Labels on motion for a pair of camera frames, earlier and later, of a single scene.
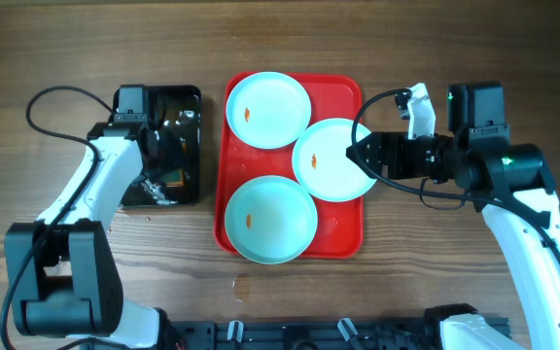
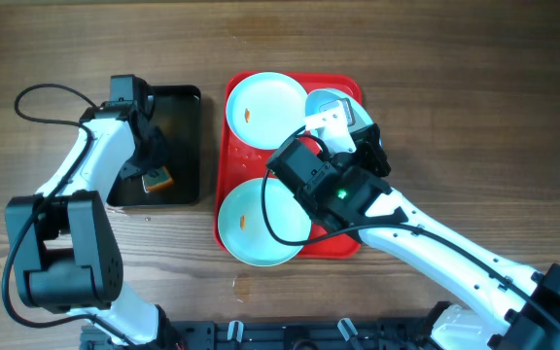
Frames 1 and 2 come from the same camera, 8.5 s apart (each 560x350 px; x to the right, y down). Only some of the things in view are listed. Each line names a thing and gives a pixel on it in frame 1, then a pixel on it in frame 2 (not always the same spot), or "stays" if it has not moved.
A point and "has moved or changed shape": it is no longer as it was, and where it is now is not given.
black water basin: x=172 y=174 stays
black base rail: x=424 y=333 stays
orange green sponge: x=175 y=179 to x=156 y=178
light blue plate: x=322 y=164 has moved or changed shape
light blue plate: x=268 y=110 stays
